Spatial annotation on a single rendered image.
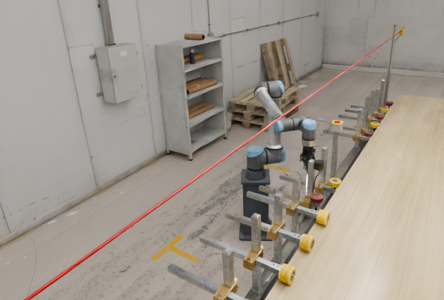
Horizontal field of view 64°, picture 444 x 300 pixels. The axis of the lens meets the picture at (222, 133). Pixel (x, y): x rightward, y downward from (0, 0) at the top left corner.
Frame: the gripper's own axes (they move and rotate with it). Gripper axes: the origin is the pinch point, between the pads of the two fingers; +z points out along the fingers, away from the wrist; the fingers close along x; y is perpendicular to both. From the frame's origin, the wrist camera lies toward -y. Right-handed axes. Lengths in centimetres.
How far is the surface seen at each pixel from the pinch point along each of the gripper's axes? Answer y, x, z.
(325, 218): 48, 28, 1
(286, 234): 71, 15, 1
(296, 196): 42.2, 8.6, -4.0
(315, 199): 23.3, 14.0, 6.6
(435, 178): -41, 76, 7
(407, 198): -6, 63, 7
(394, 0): -755, -78, -82
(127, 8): -85, -254, -106
